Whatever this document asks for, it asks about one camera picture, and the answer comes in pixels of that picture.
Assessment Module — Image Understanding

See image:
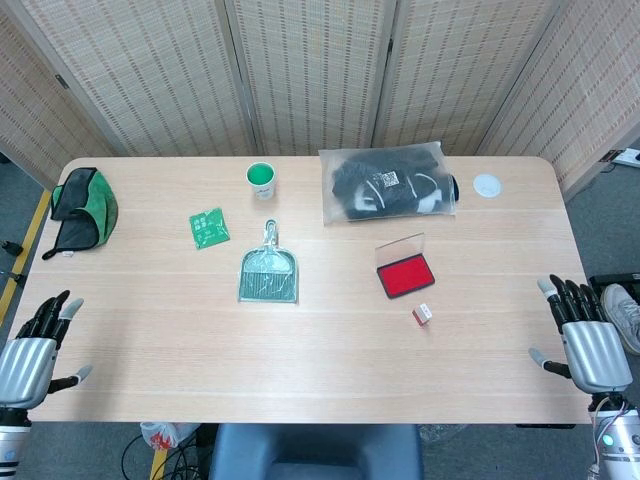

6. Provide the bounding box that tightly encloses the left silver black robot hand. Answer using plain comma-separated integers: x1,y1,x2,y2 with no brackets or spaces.
0,289,95,411

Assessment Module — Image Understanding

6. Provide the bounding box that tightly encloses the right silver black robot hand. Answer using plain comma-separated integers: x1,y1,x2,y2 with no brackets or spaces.
528,273,633,399

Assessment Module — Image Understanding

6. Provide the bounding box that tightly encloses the grey sneaker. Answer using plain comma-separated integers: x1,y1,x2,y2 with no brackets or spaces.
599,283,640,356

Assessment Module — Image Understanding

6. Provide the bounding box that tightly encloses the black box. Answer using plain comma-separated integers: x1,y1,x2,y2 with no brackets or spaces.
588,272,640,291

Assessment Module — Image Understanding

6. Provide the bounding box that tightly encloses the white red plastic bag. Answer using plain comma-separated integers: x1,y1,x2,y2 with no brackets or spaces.
139,421,199,450

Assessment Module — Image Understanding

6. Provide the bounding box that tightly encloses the green and black cloth bag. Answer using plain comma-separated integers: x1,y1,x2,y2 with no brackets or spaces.
41,166,120,260

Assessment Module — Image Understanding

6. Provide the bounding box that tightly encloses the white round lid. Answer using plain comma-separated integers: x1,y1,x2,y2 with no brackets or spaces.
472,172,503,198

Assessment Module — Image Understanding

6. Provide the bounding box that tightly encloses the white power strip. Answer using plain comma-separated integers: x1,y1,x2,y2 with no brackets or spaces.
602,147,640,169

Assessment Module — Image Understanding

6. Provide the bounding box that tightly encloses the red ink pad clear lid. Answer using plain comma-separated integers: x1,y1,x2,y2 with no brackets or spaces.
374,232,436,301

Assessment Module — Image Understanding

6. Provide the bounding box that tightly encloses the green circuit board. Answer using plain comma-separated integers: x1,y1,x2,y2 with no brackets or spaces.
188,206,232,251

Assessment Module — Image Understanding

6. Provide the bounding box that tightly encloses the green dustpan brush set packaged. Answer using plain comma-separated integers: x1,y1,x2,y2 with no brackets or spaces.
235,218,301,305

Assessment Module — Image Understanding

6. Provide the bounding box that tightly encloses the clear bag with black items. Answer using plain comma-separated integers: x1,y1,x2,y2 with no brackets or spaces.
318,140,461,227

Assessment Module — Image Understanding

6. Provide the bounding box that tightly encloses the white paper cup green inside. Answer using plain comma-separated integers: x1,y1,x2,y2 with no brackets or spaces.
245,162,277,202

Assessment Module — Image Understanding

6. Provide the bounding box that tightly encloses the blue chair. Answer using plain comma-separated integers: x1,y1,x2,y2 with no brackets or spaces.
207,423,425,480

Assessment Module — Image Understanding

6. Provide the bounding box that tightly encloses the woven folding screen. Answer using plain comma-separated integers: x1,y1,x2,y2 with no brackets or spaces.
0,0,640,201

